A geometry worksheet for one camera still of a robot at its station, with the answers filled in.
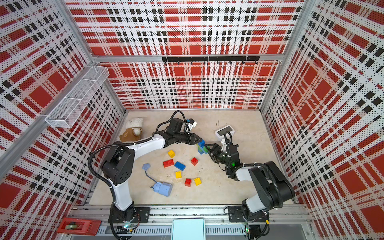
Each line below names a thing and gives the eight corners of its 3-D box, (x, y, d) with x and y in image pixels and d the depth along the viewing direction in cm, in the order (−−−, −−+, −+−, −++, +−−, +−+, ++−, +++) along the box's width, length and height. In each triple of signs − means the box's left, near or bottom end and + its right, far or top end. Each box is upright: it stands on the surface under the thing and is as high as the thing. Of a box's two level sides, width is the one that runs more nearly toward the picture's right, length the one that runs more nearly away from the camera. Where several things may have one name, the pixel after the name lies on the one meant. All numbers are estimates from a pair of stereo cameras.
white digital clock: (219, 143, 103) (220, 140, 99) (213, 134, 108) (214, 130, 105) (235, 137, 107) (237, 133, 103) (229, 128, 112) (230, 124, 108)
